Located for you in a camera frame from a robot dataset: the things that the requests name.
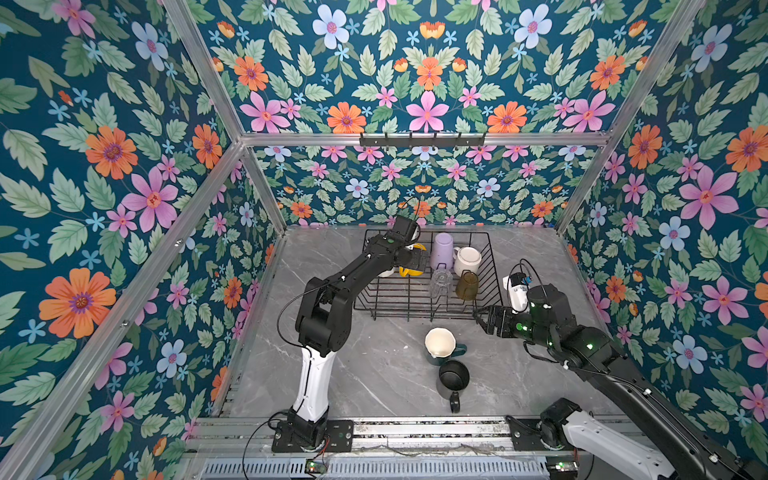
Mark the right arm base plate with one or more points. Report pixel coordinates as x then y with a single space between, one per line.
536 434

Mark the cream mug green outside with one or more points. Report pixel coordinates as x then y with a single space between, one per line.
441 346

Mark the clear glass cup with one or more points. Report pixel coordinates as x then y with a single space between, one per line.
440 283

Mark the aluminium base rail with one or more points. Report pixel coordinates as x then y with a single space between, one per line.
460 447

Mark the black mug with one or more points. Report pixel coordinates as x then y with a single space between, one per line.
453 378

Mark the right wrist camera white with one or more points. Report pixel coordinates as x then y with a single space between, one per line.
516 286

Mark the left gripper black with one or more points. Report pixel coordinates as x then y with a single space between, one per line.
415 261

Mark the metal hook rail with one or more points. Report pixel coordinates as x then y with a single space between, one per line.
409 140

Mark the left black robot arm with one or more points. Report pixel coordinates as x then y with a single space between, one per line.
324 322

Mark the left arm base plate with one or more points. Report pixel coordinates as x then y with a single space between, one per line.
334 436

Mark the olive green glass cup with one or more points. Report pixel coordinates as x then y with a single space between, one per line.
467 286

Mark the white mug red inside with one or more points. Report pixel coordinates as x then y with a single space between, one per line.
466 259

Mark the yellow mug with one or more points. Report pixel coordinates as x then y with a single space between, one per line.
417 261

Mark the black wire dish rack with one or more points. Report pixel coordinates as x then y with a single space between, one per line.
413 298

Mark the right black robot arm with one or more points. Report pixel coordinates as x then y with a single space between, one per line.
678 449

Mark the lavender plastic cup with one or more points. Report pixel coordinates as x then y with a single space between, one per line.
442 252

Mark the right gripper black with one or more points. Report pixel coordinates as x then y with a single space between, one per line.
502 314

